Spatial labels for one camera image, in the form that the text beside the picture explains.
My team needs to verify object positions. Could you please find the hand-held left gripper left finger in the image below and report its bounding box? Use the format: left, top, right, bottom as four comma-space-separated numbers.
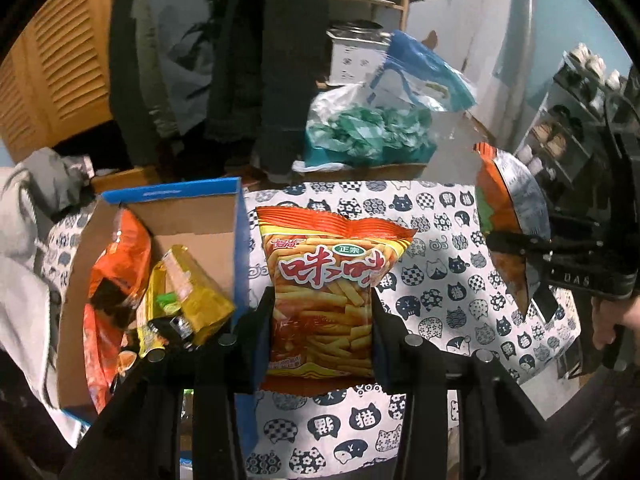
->
60, 287, 278, 480

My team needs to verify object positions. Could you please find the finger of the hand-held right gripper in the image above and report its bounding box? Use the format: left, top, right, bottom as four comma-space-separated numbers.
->
485, 219, 603, 262
524, 280, 563, 323

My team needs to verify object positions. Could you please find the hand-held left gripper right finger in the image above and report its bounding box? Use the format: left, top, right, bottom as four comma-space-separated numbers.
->
370, 294, 581, 480

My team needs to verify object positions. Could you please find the orange and silver snack packet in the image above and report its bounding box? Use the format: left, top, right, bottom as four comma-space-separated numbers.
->
472, 142, 553, 313

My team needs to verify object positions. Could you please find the orange fries snack packet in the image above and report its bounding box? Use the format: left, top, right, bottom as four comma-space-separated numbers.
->
255, 205, 418, 393

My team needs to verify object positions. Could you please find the cardboard box with blue rim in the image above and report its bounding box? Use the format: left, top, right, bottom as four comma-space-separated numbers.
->
56, 177, 251, 466

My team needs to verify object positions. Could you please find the person's right hand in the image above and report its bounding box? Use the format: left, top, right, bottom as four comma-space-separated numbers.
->
591, 294, 640, 352

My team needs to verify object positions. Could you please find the shoe rack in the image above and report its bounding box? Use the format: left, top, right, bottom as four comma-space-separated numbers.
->
514, 42, 637, 192

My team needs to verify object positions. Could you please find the cat print cloth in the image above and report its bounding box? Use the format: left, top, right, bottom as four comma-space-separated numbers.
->
42, 180, 583, 476

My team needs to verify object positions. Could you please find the flat cardboard box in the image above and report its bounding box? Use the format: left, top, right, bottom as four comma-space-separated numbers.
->
299, 162, 432, 182

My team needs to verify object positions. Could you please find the silver refrigerator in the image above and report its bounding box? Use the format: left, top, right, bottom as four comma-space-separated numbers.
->
475, 0, 537, 152

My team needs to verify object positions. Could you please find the green and white plastic bag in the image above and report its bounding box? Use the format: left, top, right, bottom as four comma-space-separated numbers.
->
292, 85, 436, 171

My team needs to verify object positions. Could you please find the blue plastic bag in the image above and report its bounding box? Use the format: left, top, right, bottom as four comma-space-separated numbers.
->
367, 30, 478, 113

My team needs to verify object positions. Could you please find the white fleece blanket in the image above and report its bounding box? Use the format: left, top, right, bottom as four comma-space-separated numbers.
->
0, 160, 68, 411

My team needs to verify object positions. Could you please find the white printed appliance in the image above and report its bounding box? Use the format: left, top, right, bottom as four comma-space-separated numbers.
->
327, 22, 394, 87

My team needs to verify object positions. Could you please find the grey garment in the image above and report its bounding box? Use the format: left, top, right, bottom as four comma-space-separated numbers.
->
22, 147, 97, 212

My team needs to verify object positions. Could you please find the dark cloth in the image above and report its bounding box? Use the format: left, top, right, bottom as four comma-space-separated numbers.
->
0, 350, 76, 480

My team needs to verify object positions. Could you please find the black hanging coat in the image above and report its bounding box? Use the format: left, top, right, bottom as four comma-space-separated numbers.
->
204, 0, 332, 182

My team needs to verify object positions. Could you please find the dark hanging coat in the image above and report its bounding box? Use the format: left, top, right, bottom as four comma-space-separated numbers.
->
109, 0, 176, 167

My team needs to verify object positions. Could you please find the grey hanging jacket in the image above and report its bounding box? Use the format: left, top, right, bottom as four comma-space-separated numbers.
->
140, 0, 226, 137

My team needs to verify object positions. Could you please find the wooden louvered door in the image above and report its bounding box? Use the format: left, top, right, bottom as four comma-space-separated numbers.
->
0, 0, 126, 162

